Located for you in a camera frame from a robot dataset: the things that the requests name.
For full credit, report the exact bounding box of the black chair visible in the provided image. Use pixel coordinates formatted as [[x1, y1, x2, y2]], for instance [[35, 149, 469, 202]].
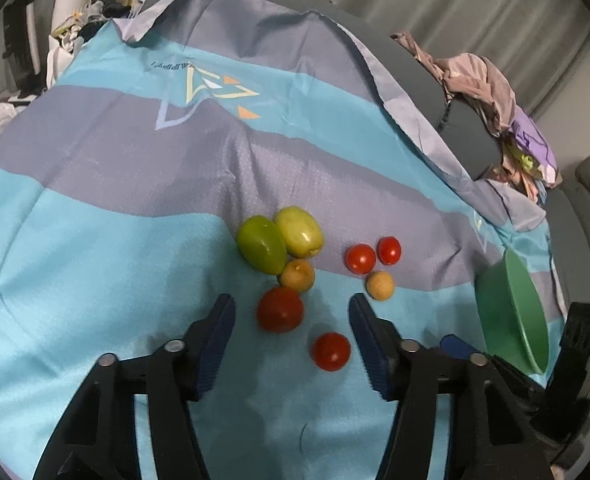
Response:
[[2, 0, 44, 97]]

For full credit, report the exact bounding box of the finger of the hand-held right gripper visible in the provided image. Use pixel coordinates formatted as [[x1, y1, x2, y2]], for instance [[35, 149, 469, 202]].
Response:
[[439, 334, 551, 426]]

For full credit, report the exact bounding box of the dark green tomato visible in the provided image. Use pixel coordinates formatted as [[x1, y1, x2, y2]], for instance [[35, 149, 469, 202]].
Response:
[[237, 215, 288, 275]]

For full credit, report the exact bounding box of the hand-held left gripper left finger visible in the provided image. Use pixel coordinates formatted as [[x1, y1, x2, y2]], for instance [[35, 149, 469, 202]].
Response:
[[32, 294, 237, 480]]

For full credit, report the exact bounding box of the tan longan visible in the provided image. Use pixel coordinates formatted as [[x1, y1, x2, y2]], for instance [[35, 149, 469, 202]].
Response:
[[365, 270, 395, 301], [279, 258, 316, 293]]

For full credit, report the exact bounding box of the small red tomato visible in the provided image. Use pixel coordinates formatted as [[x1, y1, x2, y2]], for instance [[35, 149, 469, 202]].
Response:
[[345, 243, 377, 275], [377, 236, 402, 266]]

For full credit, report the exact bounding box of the grey sofa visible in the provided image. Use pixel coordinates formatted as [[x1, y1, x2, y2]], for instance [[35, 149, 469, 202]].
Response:
[[137, 0, 590, 311]]

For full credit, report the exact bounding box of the large red tomato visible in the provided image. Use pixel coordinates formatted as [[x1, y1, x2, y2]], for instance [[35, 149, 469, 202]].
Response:
[[256, 286, 305, 334]]

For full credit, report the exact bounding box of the pink clothes pile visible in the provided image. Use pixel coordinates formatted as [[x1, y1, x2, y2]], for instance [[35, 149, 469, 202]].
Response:
[[390, 32, 518, 136]]

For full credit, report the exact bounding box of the green bowl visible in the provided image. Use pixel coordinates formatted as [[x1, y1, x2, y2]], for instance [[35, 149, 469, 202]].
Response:
[[475, 249, 550, 375]]

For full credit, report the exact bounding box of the yellow-green tomato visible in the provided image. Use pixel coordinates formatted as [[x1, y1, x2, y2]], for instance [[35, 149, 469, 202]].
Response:
[[274, 206, 324, 258]]

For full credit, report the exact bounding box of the grey curtain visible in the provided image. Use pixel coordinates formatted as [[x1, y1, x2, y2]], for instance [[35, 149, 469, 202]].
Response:
[[320, 0, 590, 111]]

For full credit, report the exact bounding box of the dark grey cushion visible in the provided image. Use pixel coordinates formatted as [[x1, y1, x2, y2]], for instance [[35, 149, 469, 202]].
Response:
[[439, 97, 506, 181]]

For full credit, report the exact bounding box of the purple cloth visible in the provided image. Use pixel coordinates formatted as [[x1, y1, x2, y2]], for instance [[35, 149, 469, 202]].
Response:
[[500, 110, 562, 203]]

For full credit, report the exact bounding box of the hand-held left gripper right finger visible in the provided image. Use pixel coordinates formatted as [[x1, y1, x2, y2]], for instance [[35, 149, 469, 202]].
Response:
[[347, 292, 556, 480]]

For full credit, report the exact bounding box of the blue and grey printed blanket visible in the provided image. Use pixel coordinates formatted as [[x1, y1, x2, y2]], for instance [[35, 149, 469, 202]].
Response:
[[0, 0, 566, 480]]

